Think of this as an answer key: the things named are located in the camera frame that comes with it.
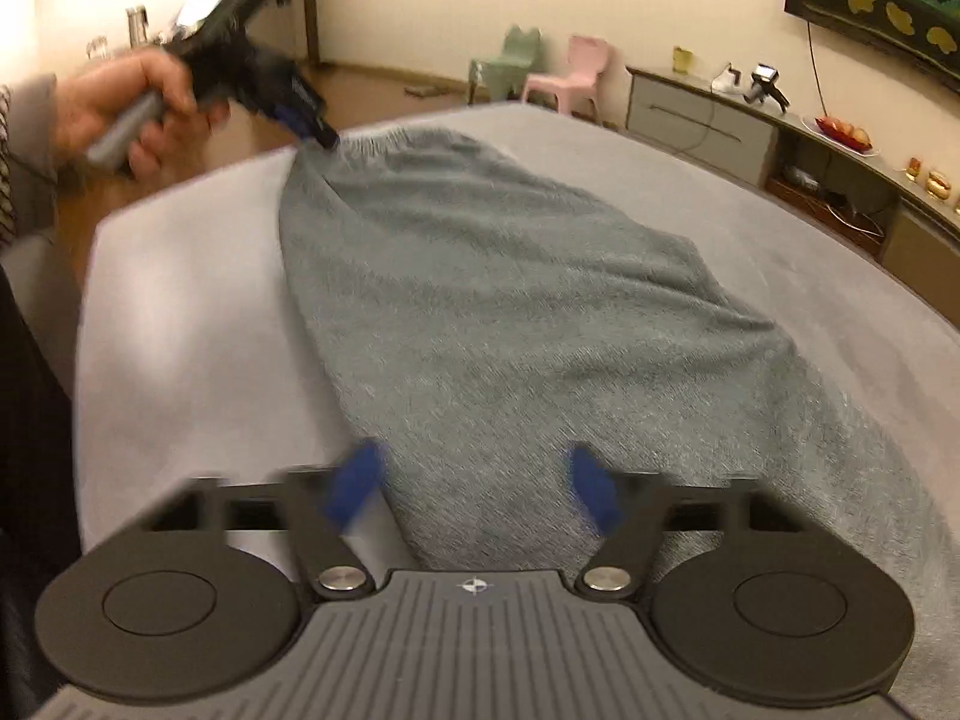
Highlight grey sweatpants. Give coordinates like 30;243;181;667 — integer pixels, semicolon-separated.
277;127;947;593

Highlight person left hand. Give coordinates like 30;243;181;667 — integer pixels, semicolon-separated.
50;49;229;181

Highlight green plastic child chair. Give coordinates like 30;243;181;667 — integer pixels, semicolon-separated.
467;25;542;106

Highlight pink plastic child chair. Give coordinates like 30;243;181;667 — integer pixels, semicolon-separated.
521;34;612;124

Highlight long grey tv sideboard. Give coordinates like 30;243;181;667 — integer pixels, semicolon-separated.
625;67;958;316

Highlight red fruit plate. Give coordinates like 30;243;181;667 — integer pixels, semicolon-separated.
802;115;877;158

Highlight black gadget on sideboard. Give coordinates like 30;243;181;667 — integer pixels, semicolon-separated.
743;64;791;112

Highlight yellow cup on sideboard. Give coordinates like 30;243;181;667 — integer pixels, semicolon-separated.
672;46;693;75

